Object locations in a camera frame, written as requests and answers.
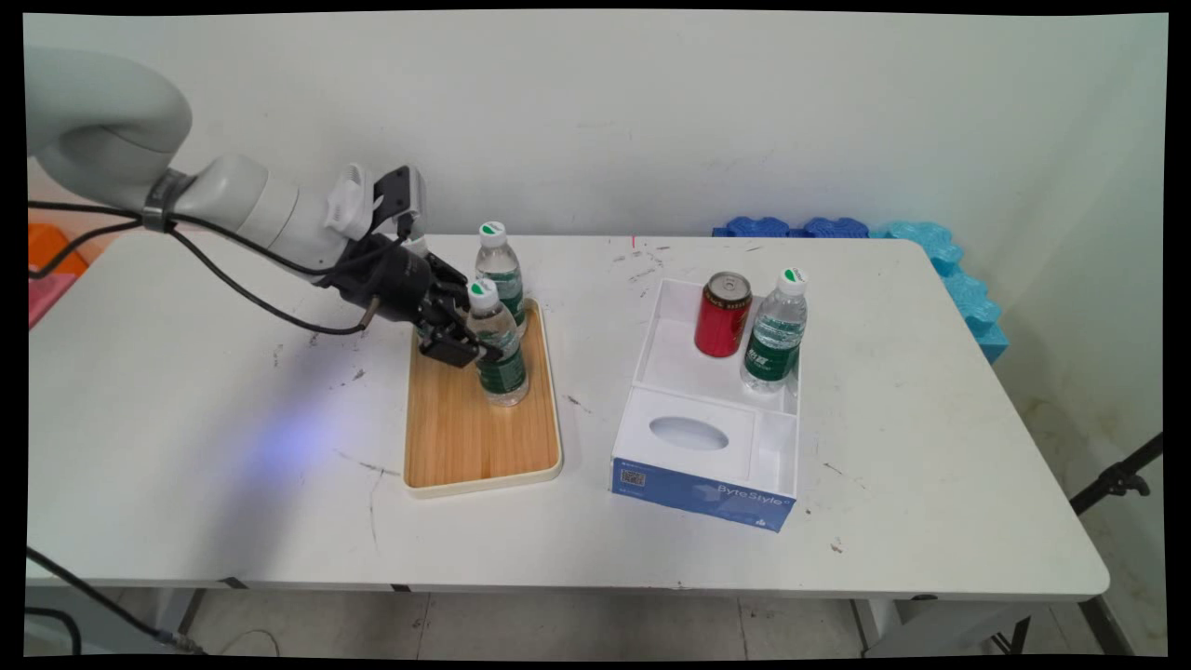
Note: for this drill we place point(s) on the black tripod stand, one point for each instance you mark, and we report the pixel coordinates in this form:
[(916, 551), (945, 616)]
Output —
[(1117, 479)]

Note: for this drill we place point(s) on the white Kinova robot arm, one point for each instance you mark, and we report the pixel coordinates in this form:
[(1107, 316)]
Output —
[(102, 121)]

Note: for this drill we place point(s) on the grey metal table leg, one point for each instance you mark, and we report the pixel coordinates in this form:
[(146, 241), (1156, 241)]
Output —
[(121, 609)]

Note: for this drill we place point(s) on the wooden tray with cream rim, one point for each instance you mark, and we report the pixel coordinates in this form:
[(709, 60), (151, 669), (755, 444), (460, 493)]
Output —
[(465, 437)]

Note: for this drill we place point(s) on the pink plastic object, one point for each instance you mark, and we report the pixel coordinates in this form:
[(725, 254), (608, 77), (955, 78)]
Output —
[(45, 298)]

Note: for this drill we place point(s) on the white and blue cardboard box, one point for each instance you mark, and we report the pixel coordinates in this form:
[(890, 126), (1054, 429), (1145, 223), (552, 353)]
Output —
[(707, 489)]

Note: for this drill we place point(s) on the dark blue foam mat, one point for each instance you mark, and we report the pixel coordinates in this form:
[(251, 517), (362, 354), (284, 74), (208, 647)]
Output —
[(756, 226), (836, 227)]

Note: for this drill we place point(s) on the orange plastic object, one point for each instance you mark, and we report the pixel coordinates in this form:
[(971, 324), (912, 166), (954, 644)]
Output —
[(51, 247)]

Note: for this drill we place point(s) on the wrist camera on white mount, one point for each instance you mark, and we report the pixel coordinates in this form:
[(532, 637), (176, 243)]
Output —
[(393, 191)]

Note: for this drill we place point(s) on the red soda can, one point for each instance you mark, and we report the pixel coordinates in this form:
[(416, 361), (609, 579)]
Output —
[(722, 321)]

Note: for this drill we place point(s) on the light blue foam mat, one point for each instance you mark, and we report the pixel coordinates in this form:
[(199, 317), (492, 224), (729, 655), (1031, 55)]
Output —
[(968, 288)]

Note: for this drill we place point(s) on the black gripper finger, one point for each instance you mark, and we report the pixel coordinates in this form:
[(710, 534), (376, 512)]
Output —
[(451, 349), (453, 284)]

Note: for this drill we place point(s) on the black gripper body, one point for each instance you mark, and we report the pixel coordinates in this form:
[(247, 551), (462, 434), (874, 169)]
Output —
[(391, 279)]

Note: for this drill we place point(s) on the green label water bottle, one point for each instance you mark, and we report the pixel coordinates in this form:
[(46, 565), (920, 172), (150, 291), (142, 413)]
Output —
[(499, 265), (503, 374), (774, 335)]

